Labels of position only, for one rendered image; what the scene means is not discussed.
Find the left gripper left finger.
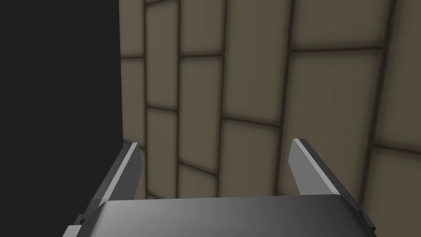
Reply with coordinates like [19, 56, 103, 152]
[90, 142, 143, 209]

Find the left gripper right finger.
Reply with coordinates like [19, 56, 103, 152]
[287, 138, 362, 209]

